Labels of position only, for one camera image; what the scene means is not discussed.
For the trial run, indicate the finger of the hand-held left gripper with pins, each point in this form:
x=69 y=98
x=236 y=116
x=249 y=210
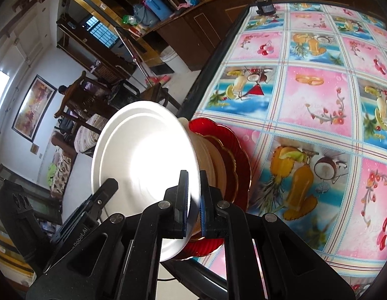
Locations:
x=102 y=198
x=75 y=220

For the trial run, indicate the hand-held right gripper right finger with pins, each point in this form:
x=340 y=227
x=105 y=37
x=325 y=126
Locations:
x=203 y=218

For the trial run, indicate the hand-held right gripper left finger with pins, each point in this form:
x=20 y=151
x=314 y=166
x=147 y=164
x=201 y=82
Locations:
x=184 y=206

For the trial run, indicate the beige plastic bowl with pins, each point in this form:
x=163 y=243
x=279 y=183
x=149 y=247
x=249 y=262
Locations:
x=216 y=168
x=183 y=125

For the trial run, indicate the small red scalloped plate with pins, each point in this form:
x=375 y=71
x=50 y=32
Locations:
x=227 y=168

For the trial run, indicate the large red scalloped plate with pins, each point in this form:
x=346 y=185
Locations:
x=242 y=168

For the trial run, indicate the white foam bowl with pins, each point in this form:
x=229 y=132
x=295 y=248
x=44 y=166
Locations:
x=143 y=150

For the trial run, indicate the sofa with floral cover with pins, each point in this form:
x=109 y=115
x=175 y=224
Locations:
x=62 y=168

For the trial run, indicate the wooden chair with striped cushion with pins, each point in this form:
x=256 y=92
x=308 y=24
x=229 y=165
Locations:
x=87 y=137

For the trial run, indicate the black dining table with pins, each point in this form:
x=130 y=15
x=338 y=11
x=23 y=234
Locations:
x=212 y=62

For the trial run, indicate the mop with red head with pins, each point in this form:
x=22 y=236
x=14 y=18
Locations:
x=135 y=54

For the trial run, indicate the white plastic bucket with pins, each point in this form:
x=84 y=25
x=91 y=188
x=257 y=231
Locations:
x=171 y=59

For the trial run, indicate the barred window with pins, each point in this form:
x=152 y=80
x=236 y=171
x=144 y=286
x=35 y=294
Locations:
x=101 y=32

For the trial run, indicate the brown wooden cabinet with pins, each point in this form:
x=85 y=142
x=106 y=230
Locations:
x=193 y=37

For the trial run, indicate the blue thermos flask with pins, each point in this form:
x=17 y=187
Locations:
x=157 y=6

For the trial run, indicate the small black device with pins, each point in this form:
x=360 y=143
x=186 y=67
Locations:
x=265 y=7

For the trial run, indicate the framed wall picture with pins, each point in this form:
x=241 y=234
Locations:
x=34 y=107

